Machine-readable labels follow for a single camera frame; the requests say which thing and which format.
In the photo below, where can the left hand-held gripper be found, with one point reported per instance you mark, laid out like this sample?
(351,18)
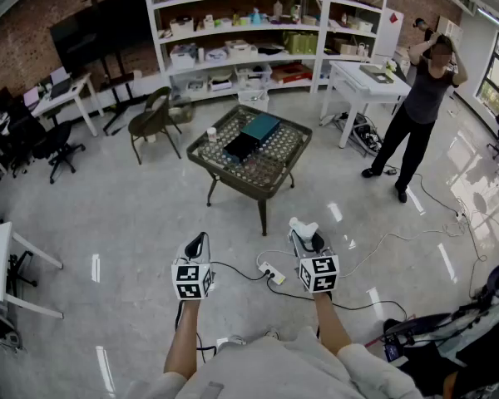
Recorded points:
(191,281)

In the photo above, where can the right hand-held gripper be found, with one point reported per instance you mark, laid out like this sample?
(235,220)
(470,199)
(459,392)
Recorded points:
(318,272)

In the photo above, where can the white object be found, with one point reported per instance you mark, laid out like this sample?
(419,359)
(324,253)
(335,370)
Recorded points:
(302,228)

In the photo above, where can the teal box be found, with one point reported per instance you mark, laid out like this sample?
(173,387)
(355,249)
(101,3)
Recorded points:
(258,133)

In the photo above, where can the person's left forearm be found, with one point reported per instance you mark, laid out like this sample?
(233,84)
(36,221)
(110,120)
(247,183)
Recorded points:
(183,339)

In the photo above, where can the person's right forearm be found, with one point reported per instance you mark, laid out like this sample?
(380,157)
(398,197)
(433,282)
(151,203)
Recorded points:
(332,326)

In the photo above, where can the red-brown flat box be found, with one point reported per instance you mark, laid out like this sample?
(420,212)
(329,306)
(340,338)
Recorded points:
(291,73)

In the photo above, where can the white shelving unit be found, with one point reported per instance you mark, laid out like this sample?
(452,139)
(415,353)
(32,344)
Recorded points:
(241,58)

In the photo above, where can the white power strip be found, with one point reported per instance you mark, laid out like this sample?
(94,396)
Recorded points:
(271,272)

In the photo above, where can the dark woven metal side table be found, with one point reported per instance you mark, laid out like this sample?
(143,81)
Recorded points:
(270,168)

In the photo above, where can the small white cup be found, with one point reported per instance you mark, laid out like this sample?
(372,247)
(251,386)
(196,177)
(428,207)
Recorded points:
(211,135)

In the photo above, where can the person's cream sweatshirt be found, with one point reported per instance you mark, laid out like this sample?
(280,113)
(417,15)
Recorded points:
(283,368)

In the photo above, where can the olive folding chair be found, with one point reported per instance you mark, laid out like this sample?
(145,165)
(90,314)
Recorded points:
(149,123)

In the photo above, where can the white floor bin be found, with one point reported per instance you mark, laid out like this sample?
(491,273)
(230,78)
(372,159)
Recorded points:
(253,101)

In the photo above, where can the white side table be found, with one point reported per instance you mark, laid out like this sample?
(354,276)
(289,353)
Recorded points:
(357,90)

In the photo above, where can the black television stand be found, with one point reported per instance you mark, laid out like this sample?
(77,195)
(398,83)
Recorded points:
(118,98)

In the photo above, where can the black office chair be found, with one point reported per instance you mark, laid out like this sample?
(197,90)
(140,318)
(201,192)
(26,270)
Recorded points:
(60,139)

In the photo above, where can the tray with white flowers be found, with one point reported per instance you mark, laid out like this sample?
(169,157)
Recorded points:
(378,72)

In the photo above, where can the white work table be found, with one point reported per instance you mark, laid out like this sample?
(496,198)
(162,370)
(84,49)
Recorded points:
(0,256)

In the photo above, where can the white office desk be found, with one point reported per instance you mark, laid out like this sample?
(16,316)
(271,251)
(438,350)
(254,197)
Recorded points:
(66,100)

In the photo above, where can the green bags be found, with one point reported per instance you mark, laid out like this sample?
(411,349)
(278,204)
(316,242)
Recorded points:
(299,43)

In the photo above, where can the white refrigerator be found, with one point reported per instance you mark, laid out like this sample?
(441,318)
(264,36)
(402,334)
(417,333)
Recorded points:
(388,35)

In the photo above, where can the blue spray bottle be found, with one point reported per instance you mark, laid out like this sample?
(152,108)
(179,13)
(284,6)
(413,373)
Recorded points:
(256,17)

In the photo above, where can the black television screen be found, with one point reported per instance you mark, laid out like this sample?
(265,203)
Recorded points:
(95,31)

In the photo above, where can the black framed window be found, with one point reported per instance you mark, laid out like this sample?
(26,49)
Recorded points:
(497,73)

